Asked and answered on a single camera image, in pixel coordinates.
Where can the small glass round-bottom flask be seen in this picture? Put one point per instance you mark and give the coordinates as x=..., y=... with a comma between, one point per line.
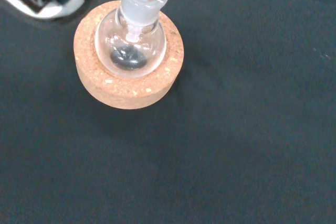
x=131, y=51

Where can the black bench cloth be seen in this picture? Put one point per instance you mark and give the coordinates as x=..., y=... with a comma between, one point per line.
x=210, y=142

